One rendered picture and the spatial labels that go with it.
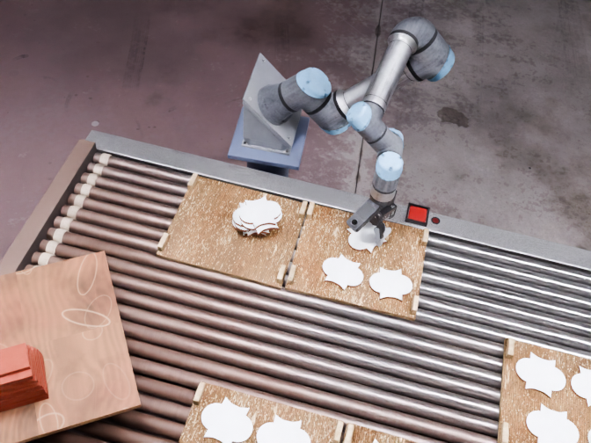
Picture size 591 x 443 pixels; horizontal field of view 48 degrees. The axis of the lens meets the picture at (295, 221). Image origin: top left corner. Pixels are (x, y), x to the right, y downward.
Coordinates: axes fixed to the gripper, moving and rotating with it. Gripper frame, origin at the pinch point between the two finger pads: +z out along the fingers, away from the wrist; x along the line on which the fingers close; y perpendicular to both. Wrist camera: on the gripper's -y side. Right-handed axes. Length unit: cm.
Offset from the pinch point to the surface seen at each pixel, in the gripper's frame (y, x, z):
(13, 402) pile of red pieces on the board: -114, 10, -13
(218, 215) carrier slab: -33.6, 36.2, 1.5
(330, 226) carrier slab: -6.3, 10.7, 1.5
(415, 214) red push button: 21.1, -2.7, 2.2
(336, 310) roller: -24.9, -13.8, 3.8
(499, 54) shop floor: 232, 96, 96
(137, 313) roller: -74, 21, 3
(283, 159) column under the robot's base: 4.1, 47.7, 8.2
